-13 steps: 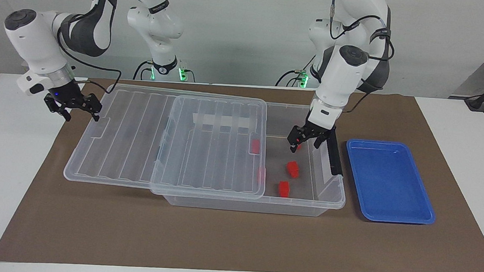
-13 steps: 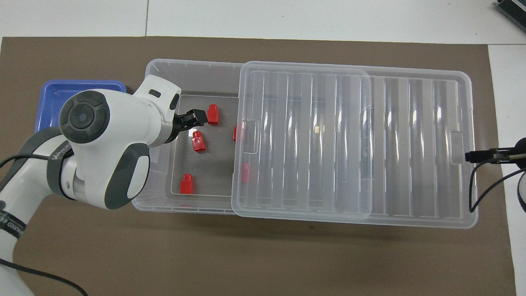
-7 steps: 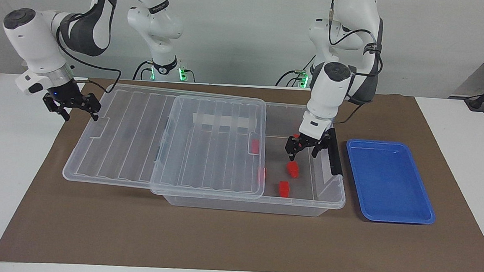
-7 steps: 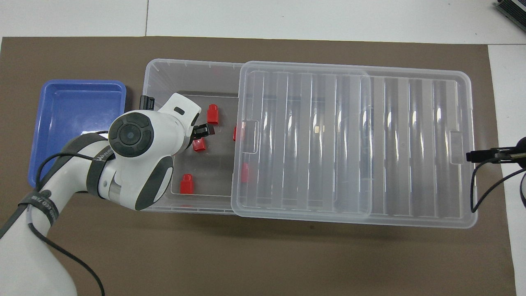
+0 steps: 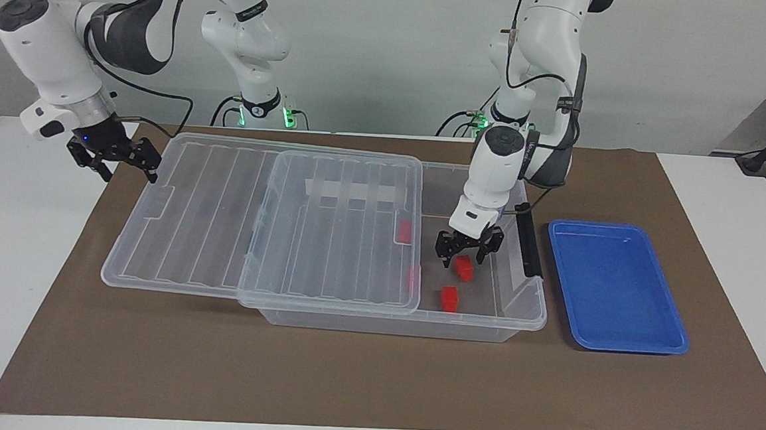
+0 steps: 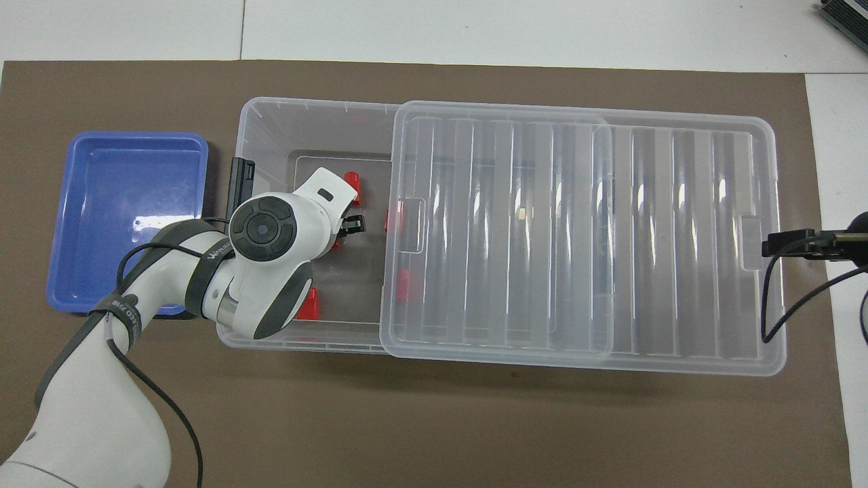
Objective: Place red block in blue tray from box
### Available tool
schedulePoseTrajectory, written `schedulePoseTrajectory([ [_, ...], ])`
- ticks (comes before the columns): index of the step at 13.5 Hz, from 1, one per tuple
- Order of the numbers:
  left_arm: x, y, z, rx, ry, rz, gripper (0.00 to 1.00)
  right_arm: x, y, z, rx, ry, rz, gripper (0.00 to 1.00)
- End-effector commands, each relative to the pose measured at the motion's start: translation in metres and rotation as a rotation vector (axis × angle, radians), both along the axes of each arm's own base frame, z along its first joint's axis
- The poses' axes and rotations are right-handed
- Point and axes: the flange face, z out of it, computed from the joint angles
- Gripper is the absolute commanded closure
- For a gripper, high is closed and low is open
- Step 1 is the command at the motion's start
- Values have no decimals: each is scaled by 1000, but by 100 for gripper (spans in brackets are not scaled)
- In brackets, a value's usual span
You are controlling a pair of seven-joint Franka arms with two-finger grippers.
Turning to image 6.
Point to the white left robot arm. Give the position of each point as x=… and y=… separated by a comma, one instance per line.
x=68, y=407

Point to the blue plastic tray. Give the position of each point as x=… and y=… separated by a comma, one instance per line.
x=129, y=183

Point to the brown table mat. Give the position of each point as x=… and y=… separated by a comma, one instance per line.
x=475, y=427

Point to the clear plastic storage box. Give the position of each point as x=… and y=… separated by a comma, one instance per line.
x=271, y=129

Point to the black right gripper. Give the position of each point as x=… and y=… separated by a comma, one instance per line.
x=860, y=251

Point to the grey finned metal device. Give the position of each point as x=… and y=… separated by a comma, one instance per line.
x=847, y=20

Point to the clear ribbed box lid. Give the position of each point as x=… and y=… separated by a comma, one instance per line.
x=678, y=237

